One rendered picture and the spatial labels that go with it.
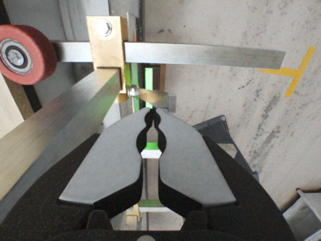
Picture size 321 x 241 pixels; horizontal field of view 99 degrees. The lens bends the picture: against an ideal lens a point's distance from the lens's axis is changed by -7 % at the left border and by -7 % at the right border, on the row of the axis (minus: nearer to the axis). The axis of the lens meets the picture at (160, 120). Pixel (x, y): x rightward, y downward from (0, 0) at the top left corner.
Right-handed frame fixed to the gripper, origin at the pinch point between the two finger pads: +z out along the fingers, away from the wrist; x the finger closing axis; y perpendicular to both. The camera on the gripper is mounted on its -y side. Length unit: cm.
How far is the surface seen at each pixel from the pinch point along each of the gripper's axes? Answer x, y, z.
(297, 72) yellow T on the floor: 111, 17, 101
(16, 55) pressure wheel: -18.7, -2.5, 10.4
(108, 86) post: -5.8, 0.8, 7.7
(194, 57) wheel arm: 6.2, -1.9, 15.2
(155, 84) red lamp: 0.1, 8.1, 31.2
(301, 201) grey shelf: 200, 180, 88
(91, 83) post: -7.3, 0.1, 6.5
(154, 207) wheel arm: 0.1, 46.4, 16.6
